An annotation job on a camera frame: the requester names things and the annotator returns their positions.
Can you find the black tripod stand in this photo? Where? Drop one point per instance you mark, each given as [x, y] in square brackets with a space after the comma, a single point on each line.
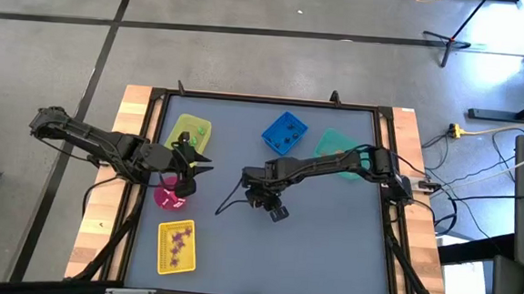
[448, 44]

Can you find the translucent teal plastic bin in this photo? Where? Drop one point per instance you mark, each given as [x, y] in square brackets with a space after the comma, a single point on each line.
[330, 144]

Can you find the purple plastic spider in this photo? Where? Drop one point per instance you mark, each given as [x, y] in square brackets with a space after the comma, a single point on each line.
[177, 237]
[188, 232]
[181, 244]
[174, 251]
[174, 263]

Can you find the black desk foot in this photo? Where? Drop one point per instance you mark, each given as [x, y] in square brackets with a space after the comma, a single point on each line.
[496, 116]

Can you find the translucent yellow-green plastic bin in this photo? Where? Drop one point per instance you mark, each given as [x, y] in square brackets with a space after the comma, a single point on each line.
[178, 130]

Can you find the wooden table side board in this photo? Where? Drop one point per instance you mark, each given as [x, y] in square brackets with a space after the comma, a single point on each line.
[416, 229]
[85, 241]

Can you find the white paper sheet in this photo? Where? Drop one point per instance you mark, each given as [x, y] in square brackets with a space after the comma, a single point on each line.
[463, 282]

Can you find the pink round plastic bowl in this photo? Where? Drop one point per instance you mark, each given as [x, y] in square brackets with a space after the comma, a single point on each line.
[167, 202]

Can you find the green plastic skeleton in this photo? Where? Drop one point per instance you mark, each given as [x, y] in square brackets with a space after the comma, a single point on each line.
[194, 139]
[200, 129]

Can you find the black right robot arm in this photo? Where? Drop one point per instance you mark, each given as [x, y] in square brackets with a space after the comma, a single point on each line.
[334, 163]

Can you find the white plastic bone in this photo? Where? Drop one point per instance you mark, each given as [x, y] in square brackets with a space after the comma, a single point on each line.
[179, 202]
[164, 199]
[167, 192]

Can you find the blue plastic basket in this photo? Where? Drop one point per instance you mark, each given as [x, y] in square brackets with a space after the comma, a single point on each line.
[274, 131]

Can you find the yellow plug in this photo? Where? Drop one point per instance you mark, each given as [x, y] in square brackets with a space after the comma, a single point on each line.
[455, 130]

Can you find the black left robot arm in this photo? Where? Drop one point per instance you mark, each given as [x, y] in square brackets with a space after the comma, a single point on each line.
[107, 144]

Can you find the black table frame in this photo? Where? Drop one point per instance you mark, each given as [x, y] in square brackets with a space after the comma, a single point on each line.
[247, 98]

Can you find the yellow perforated plastic basket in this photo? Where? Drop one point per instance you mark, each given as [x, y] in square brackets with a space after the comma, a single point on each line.
[164, 255]

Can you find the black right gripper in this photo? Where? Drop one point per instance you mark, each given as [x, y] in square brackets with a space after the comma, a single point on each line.
[263, 201]

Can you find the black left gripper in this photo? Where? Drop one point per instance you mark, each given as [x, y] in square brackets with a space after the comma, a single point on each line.
[183, 160]

